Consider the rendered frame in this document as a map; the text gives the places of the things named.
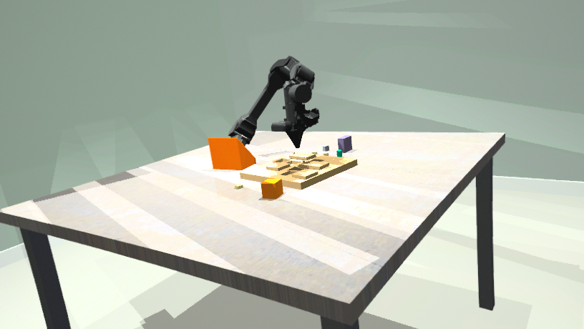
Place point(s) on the light purple block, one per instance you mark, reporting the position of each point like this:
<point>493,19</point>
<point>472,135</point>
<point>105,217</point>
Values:
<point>344,143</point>

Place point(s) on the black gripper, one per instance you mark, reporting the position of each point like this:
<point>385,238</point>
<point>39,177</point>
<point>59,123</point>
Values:
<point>294,131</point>

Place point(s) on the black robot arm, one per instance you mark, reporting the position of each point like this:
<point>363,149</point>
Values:
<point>278,78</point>

